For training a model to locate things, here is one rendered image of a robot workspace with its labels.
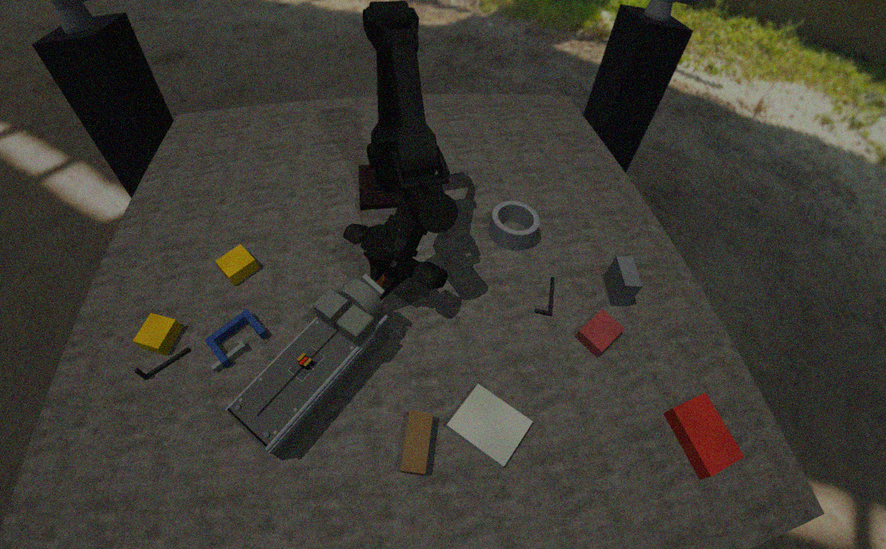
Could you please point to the yellow block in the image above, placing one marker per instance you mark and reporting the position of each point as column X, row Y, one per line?
column 158, row 334
column 237, row 264

